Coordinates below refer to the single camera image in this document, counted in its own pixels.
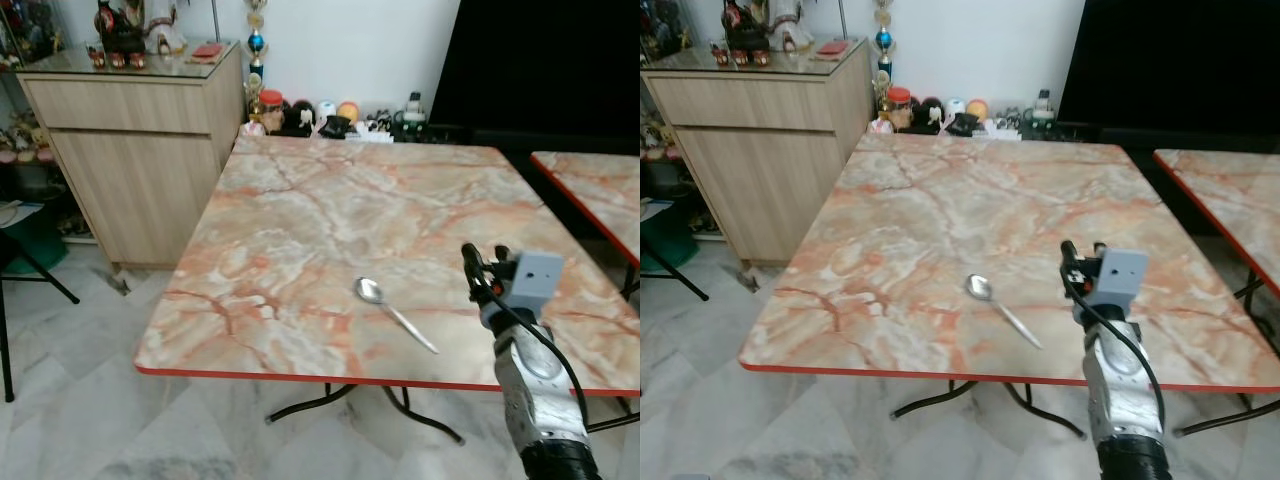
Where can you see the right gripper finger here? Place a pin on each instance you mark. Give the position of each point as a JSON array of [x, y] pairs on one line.
[[502, 254], [472, 262], [1098, 250], [1070, 260]]

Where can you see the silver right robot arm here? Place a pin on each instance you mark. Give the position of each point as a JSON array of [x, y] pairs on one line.
[[530, 380], [1122, 385]]

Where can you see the silver metal spoon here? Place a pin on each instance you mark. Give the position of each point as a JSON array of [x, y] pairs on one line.
[[979, 287], [370, 290]]

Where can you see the black metal table legs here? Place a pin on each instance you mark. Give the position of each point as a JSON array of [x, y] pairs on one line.
[[420, 415], [1045, 412]]

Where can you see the white and green figure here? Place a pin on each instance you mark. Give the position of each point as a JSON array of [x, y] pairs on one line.
[[1043, 108], [414, 110]]

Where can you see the green bin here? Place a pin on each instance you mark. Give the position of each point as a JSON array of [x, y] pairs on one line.
[[40, 240], [672, 235]]

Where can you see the black toy hat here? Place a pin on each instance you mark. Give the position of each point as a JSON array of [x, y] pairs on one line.
[[963, 125], [335, 127]]

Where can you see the orange round toy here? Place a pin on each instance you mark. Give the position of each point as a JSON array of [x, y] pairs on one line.
[[348, 110], [977, 108]]

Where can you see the white round toy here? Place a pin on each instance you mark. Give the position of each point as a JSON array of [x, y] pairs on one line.
[[955, 107], [326, 109]]

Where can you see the glass display shelf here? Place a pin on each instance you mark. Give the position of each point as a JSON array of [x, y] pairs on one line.
[[655, 130], [25, 130]]

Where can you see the large black screen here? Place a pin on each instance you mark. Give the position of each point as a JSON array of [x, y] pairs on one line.
[[540, 60], [1170, 60]]

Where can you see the black plush toy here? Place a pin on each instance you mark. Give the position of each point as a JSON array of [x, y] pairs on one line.
[[928, 115], [299, 118]]

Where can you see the light wooden cabinet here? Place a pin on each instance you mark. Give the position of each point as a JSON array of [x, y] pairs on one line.
[[140, 160], [770, 160]]

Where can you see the gold and blue trophy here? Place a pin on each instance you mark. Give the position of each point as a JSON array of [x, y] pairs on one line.
[[256, 42], [884, 40]]

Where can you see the row of small red ornaments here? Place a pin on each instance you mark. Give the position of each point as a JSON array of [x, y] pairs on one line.
[[740, 57], [117, 59]]

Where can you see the flat red box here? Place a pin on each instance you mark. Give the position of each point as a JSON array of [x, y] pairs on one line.
[[832, 48], [208, 50]]

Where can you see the dark seated figurine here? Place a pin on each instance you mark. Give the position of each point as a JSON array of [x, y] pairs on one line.
[[120, 28], [745, 26]]

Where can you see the white figurine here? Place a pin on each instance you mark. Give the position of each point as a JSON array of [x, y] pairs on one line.
[[166, 30], [790, 28]]

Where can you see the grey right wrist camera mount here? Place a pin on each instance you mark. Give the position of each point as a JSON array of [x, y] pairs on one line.
[[1120, 274], [538, 277]]

